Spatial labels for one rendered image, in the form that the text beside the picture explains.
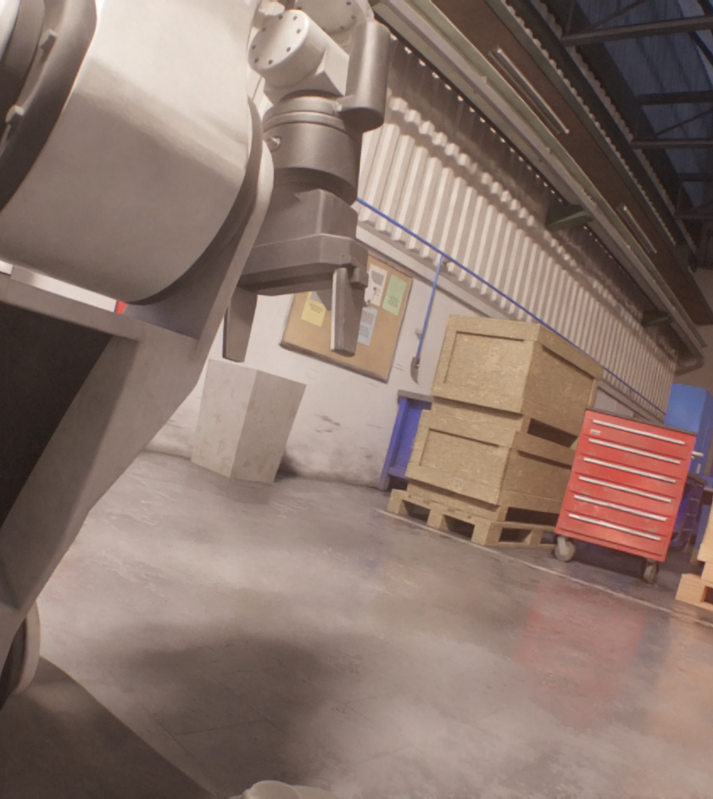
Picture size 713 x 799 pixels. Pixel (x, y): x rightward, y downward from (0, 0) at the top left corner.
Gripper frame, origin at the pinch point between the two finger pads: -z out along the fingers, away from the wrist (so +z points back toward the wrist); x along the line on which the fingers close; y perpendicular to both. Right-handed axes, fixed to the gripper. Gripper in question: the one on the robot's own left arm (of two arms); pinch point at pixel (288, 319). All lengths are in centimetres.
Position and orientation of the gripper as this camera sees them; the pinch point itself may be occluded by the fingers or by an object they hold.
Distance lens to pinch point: 50.5
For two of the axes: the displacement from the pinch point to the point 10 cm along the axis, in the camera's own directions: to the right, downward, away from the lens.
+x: 8.2, 0.0, -5.7
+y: 5.6, 1.6, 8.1
